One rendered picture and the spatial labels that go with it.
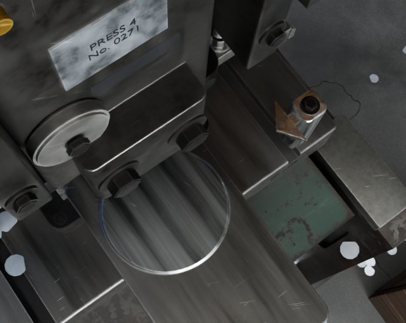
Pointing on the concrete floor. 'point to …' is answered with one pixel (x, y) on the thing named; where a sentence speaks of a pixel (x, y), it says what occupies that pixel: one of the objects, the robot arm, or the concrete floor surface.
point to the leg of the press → (357, 202)
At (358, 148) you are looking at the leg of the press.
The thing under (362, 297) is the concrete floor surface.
